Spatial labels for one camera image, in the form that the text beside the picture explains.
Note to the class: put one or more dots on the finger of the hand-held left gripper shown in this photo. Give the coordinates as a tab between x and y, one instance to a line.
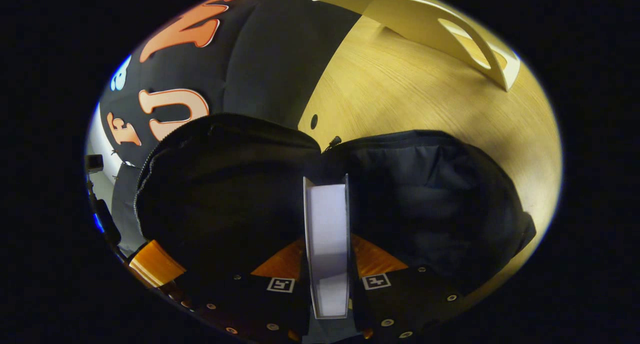
157	264

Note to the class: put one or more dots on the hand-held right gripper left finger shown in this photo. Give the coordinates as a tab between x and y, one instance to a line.
265	304

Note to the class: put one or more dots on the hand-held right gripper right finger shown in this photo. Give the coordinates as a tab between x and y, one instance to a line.
400	304

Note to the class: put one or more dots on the black schoolbag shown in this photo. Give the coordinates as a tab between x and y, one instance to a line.
425	194

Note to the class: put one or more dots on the white portrait cover book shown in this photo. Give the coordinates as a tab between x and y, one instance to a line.
327	234

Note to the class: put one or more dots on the cream plastic bookshelf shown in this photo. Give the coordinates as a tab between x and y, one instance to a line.
410	18

